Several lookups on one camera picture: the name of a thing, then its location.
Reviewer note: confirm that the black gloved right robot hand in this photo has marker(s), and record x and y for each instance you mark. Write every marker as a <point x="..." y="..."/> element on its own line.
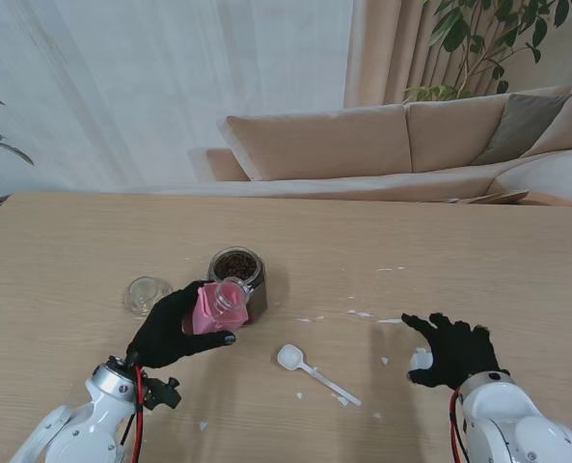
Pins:
<point x="464" y="352"/>

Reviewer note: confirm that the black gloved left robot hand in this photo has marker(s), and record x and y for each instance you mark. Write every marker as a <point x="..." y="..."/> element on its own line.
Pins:
<point x="165" y="333"/>

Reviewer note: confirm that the clear glass jar lid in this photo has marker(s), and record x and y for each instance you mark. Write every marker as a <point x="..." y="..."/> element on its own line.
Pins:
<point x="143" y="294"/>

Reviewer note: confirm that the white square jar lid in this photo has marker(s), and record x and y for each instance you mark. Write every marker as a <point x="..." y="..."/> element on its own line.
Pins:
<point x="419" y="361"/>

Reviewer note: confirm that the pink square coffee jar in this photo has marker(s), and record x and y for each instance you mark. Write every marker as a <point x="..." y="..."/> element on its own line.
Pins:
<point x="208" y="313"/>

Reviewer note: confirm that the glass jar of coffee beans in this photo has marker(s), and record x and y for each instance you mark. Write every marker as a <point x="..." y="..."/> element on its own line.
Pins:
<point x="259" y="289"/>

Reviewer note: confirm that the white plastic spoon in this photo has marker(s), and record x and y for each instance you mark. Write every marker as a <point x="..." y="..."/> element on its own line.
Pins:
<point x="290" y="358"/>

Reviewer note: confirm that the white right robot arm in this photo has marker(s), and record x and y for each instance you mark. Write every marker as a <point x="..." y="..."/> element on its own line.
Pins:
<point x="517" y="424"/>

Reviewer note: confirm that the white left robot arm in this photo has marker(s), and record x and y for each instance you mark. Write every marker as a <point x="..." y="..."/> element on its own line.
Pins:
<point x="83" y="424"/>

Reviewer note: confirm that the long white paper scrap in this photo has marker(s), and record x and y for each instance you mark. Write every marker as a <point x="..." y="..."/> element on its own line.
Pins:
<point x="390" y="320"/>

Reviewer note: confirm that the wooden tray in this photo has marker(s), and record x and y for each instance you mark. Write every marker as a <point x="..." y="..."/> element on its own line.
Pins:
<point x="500" y="197"/>

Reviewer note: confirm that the white blanket on sofa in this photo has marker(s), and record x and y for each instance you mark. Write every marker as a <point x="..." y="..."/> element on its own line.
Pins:
<point x="551" y="176"/>

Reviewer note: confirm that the grey sofa cushion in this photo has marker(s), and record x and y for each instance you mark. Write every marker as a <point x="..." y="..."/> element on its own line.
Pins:
<point x="522" y="125"/>

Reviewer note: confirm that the beige sofa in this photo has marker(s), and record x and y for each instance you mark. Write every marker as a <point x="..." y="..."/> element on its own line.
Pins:
<point x="324" y="144"/>

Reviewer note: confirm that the white sheer curtain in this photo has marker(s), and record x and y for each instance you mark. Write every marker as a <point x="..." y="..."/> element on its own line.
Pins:
<point x="145" y="87"/>

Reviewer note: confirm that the beige pleated curtain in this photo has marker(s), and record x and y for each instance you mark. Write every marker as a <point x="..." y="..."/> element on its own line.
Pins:
<point x="387" y="53"/>

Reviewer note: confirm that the tall leafy green plant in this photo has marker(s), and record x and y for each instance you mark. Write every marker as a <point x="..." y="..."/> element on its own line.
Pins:
<point x="459" y="29"/>

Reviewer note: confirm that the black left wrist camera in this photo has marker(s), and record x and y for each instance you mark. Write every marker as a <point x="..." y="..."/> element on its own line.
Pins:
<point x="162" y="393"/>

